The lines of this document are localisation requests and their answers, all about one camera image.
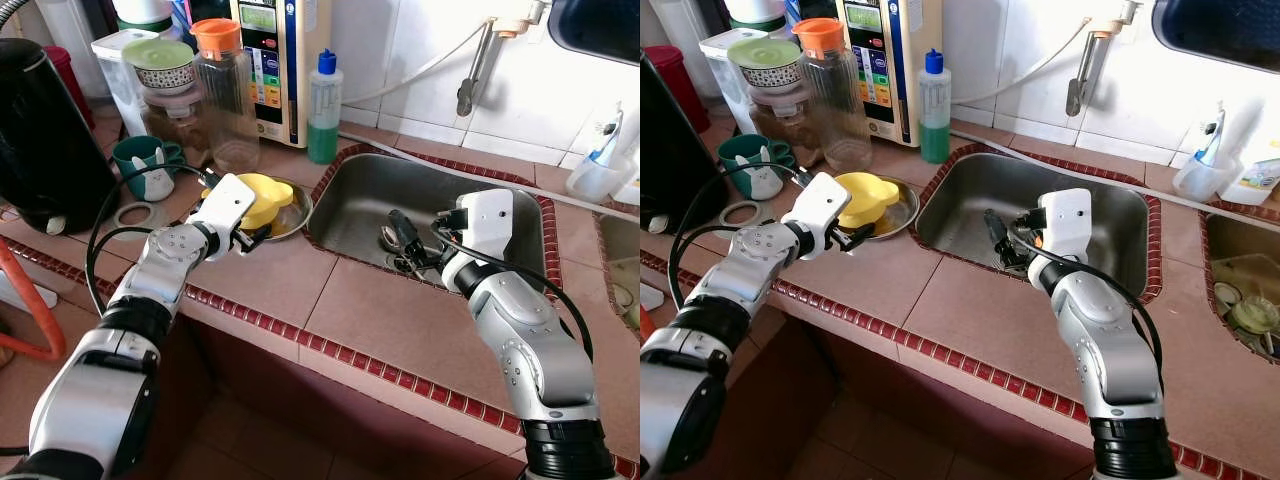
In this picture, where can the black kettle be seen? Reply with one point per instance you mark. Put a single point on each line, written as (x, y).
(50, 140)
(670, 150)

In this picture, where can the white blue spray bottle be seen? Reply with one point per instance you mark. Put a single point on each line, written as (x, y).
(608, 135)
(1213, 135)

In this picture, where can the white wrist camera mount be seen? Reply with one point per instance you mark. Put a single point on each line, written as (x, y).
(225, 205)
(1065, 220)
(822, 205)
(485, 220)

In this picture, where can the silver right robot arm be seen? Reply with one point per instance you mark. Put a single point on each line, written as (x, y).
(1100, 330)
(520, 330)

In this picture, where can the clear plastic cup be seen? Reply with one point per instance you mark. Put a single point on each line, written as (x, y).
(590, 185)
(1195, 183)

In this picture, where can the patterned bowl green lid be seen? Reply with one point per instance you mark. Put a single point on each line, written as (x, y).
(765, 58)
(158, 60)

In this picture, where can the steel bowl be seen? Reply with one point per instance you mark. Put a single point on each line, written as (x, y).
(298, 215)
(907, 212)

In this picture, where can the brown-filled glass jar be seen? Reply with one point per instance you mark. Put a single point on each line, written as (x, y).
(778, 120)
(172, 120)

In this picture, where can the white plastic container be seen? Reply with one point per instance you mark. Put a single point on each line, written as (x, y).
(715, 68)
(108, 70)

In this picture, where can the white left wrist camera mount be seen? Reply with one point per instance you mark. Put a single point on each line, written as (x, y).
(225, 205)
(822, 205)

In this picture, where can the white jug green band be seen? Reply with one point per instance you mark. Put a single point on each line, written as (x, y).
(755, 12)
(145, 15)

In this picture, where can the clear jar orange lid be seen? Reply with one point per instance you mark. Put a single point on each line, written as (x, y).
(838, 100)
(228, 100)

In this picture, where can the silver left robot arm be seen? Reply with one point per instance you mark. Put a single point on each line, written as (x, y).
(165, 262)
(745, 270)

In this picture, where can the dark blue basin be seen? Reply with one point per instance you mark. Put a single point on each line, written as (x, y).
(1220, 30)
(600, 25)

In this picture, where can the steel sink basin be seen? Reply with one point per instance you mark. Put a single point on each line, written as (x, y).
(1240, 250)
(360, 200)
(960, 200)
(620, 260)

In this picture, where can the green rabbit mug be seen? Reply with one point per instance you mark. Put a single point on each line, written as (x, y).
(738, 158)
(130, 160)

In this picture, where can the tall white detergent bottle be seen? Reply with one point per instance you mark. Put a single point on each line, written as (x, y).
(1255, 180)
(630, 188)

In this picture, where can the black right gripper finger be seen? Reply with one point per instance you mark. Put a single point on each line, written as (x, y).
(403, 232)
(998, 232)

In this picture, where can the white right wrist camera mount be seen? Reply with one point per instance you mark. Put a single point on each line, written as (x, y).
(485, 220)
(1065, 220)

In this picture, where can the chrome faucet spout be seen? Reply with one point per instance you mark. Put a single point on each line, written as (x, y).
(1078, 85)
(472, 85)

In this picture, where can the dark red canister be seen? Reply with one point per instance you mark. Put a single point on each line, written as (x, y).
(70, 85)
(685, 85)

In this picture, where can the cream water ionizer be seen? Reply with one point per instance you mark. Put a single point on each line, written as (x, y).
(880, 70)
(270, 70)

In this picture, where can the green dish soap bottle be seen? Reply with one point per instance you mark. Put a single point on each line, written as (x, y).
(934, 125)
(323, 125)

